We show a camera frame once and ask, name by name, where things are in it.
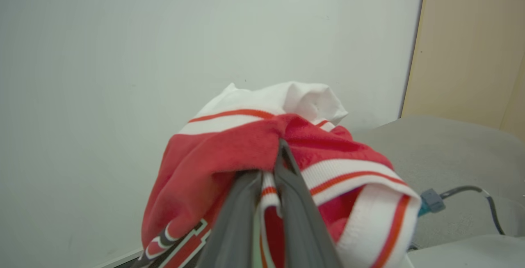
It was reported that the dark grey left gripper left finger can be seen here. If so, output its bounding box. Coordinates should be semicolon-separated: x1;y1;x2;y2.
197;171;263;268

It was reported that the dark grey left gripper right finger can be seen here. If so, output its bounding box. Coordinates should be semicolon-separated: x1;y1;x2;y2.
274;138;342;268

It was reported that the red and white sports garment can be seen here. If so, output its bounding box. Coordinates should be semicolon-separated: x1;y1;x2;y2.
131;81;422;268

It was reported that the grey fabric sofa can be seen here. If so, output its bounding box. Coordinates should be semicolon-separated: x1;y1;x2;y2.
352;115;525;268

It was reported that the beige wooden panel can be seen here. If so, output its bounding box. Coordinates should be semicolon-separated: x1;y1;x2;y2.
401;0;525;141

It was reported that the black cable with grey connector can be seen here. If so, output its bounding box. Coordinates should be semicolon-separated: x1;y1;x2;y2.
418;186;506;236

